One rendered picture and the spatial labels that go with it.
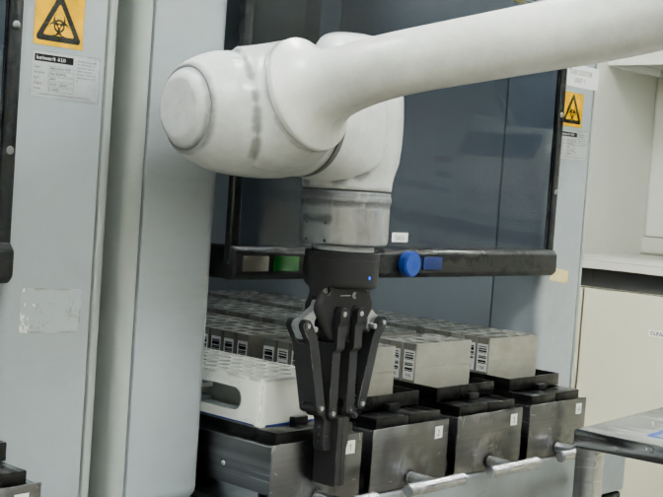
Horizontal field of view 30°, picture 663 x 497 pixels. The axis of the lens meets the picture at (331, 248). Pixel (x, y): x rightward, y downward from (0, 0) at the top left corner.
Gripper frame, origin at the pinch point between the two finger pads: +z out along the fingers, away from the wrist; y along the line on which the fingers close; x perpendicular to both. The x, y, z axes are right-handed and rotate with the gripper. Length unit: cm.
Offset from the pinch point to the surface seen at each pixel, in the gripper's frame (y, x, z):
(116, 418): 18.7, -10.8, -3.0
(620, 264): -227, -94, -11
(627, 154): -276, -122, -45
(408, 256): -19.0, -6.6, -19.0
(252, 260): 5.2, -7.5, -18.4
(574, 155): -59, -10, -33
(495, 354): -41.6, -9.1, -6.2
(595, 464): -25.1, 15.9, 1.5
